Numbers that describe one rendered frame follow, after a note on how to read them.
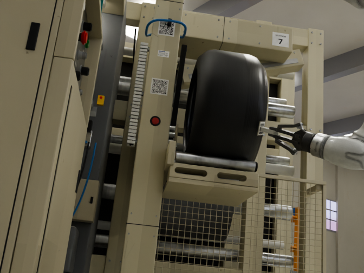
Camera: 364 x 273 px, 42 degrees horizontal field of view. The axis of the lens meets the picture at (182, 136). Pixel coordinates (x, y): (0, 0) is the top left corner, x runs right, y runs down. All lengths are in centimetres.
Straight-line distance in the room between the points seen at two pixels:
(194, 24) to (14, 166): 162
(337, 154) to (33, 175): 105
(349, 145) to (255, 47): 101
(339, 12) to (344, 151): 669
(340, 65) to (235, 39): 699
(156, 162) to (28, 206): 95
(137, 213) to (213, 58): 71
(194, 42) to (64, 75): 144
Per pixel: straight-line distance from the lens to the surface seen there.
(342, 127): 1259
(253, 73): 198
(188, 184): 187
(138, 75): 210
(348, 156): 173
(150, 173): 196
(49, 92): 118
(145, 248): 191
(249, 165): 195
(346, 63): 939
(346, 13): 839
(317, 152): 178
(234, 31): 257
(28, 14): 127
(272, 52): 261
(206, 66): 198
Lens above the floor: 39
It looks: 18 degrees up
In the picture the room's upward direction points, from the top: 6 degrees clockwise
